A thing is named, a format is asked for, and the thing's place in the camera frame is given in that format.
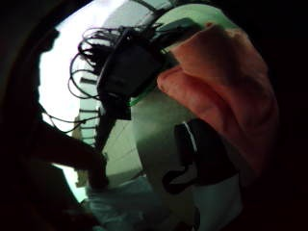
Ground light blue cloth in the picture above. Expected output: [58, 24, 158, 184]
[84, 175, 181, 231]

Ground black glove cables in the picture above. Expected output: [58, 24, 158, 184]
[40, 26, 162, 134]

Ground the person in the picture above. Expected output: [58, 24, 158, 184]
[0, 27, 111, 231]

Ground black garment with white stripe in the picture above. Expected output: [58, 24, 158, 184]
[161, 118, 240, 196]

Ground pink cloth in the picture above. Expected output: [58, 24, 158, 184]
[156, 22, 281, 186]

